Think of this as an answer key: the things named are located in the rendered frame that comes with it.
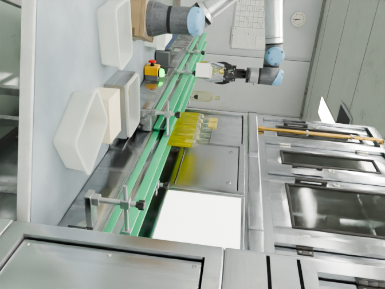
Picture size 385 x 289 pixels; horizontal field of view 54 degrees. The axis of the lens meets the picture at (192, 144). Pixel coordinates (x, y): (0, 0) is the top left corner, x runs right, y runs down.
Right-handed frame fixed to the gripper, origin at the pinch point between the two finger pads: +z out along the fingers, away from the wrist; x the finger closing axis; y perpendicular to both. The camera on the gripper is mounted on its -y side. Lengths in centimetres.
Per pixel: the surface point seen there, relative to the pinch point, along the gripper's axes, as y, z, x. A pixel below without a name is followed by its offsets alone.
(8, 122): 4, 97, 34
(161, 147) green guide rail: 28.2, 14.1, 34.3
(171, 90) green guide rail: -9.4, 17.7, 10.5
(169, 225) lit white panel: 49, 5, 60
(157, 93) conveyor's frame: 1.9, 22.8, 12.5
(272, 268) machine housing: 107, -25, 44
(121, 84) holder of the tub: 45, 28, 9
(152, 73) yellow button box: -13.9, 29.4, 2.6
